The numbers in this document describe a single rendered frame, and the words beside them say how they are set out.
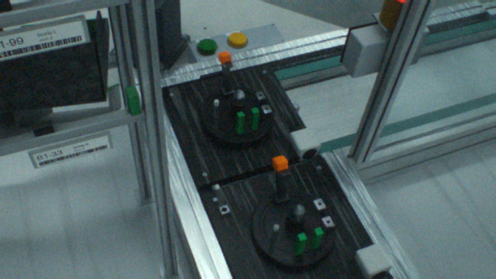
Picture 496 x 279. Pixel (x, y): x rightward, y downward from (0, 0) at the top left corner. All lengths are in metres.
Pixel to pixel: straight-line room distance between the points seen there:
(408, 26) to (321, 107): 0.41
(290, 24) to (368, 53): 0.61
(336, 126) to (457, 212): 0.30
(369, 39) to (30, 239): 0.69
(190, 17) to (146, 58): 0.88
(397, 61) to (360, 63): 0.05
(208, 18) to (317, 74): 0.37
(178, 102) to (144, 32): 0.55
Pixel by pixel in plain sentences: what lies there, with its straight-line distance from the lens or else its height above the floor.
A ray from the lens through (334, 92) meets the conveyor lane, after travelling 1.18.
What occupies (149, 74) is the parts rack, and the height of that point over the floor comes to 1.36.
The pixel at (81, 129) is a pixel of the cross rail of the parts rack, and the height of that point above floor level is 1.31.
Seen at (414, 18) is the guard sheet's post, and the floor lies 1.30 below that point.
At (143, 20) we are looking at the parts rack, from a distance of 0.51.
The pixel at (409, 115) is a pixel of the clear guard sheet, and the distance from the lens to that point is 1.00.
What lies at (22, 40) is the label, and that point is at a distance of 0.49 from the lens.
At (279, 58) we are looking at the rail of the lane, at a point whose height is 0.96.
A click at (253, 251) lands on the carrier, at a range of 0.88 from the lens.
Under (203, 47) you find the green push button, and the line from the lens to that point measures 1.16.
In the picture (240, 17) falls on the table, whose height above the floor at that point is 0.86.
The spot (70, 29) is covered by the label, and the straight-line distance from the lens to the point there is 0.49.
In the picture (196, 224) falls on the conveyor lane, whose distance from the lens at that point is 0.91.
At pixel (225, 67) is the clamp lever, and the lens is 1.01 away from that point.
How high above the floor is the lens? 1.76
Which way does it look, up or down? 52 degrees down
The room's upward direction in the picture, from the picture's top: 6 degrees clockwise
